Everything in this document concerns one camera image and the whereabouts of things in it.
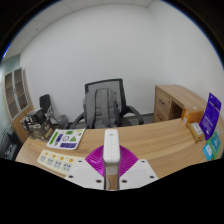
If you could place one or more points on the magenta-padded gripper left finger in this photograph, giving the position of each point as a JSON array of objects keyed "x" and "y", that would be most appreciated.
[{"x": 85, "y": 173}]

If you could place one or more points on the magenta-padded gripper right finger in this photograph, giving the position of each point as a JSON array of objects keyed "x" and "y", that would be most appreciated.
[{"x": 139, "y": 172}]

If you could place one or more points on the white charger block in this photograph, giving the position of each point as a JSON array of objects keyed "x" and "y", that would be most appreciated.
[{"x": 111, "y": 148}]

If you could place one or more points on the cream power strip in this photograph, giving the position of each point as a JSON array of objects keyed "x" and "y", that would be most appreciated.
[{"x": 55, "y": 160}]

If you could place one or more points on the white printed sticker sheet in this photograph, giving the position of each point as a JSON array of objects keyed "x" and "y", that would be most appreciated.
[{"x": 65, "y": 138}]

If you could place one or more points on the grey backpack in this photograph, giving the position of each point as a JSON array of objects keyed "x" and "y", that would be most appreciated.
[{"x": 101, "y": 106}]

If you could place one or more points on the small tan box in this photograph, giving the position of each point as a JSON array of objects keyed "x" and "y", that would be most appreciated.
[{"x": 195, "y": 131}]

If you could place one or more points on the small blue box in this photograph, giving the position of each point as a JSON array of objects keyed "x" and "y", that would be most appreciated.
[{"x": 207, "y": 152}]

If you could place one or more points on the wooden drawer side desk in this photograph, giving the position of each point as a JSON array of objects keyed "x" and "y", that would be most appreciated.
[{"x": 166, "y": 100}]

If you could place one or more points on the orange box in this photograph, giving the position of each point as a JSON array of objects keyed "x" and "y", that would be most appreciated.
[{"x": 191, "y": 115}]

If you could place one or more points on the green box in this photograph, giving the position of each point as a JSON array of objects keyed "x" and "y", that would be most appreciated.
[{"x": 216, "y": 143}]

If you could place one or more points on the purple package card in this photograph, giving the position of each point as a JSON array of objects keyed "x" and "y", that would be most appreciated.
[{"x": 210, "y": 116}]

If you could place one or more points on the wooden shelf unit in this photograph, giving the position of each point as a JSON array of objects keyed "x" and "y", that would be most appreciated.
[{"x": 20, "y": 110}]

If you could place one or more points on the black mesh office chair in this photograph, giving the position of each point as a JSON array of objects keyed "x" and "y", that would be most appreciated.
[{"x": 103, "y": 83}]

